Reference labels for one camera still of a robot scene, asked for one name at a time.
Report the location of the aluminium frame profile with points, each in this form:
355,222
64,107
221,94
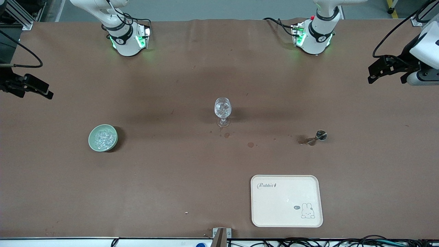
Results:
420,20
24,21

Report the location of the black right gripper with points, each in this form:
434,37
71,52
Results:
7,83

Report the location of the cream rabbit print tray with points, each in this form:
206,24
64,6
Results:
284,202

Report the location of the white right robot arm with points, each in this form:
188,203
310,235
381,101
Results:
125,46

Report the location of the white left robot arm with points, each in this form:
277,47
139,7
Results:
317,43

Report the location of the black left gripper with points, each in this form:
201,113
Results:
405,58

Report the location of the clear ice cubes pile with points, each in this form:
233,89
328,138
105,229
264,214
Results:
104,138

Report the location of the brown table cover sheet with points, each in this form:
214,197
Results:
171,178

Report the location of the green ceramic bowl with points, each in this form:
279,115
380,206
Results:
92,142

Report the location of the small metal jigger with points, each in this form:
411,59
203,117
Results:
321,135

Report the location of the black caster wheel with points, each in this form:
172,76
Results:
390,11

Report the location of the clear stemmed wine glass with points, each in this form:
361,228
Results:
223,108

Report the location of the grey metal camera bracket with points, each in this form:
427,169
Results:
219,236

